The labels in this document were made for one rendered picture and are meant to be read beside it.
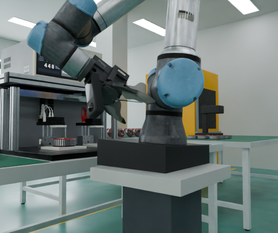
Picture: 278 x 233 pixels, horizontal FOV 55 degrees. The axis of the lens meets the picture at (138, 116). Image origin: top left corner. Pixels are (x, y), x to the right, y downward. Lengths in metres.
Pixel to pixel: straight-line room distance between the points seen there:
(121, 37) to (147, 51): 2.31
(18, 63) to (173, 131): 1.02
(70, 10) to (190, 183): 0.52
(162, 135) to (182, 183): 0.18
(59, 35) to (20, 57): 0.86
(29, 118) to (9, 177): 0.64
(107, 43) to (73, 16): 5.00
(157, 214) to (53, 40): 0.53
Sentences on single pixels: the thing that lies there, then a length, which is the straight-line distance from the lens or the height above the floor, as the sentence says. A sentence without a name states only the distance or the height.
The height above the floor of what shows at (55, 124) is 0.88.
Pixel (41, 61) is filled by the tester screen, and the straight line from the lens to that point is 1.44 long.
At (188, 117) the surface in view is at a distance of 4.85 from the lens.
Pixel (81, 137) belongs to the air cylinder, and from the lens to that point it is 1.55.
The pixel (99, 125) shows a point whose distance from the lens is 1.51.
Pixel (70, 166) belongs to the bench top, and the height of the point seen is 0.73.
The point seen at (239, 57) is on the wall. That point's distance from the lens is 6.63.
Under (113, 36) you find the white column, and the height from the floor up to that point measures 2.71.
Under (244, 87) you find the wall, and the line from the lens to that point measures 6.46.
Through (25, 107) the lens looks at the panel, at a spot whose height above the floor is 0.97.
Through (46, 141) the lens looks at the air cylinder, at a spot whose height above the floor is 0.80.
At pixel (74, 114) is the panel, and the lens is 1.67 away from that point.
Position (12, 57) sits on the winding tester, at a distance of 1.65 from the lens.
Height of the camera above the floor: 0.87
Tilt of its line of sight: 2 degrees up
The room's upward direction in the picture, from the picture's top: straight up
